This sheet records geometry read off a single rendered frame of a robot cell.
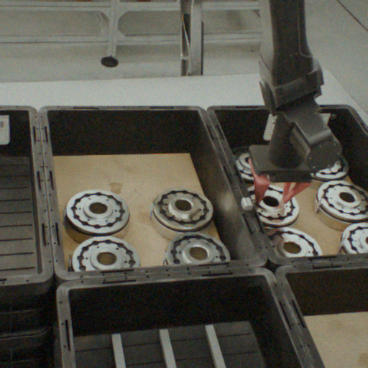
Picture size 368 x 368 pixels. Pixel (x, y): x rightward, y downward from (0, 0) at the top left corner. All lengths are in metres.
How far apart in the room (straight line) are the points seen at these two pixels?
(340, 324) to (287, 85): 0.37
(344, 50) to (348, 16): 0.41
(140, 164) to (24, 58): 1.95
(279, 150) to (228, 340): 0.30
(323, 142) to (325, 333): 0.28
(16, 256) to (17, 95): 0.64
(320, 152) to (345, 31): 2.91
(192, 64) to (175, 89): 0.23
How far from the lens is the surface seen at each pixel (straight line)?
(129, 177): 1.21
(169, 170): 1.23
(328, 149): 0.98
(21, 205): 1.14
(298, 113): 1.00
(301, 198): 1.25
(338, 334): 1.05
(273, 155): 1.07
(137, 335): 0.97
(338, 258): 1.01
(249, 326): 1.01
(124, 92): 1.67
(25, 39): 3.01
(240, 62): 3.34
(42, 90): 1.65
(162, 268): 0.92
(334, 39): 3.76
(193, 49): 1.92
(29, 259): 1.06
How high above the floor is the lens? 1.60
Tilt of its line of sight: 40 degrees down
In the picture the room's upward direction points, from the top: 11 degrees clockwise
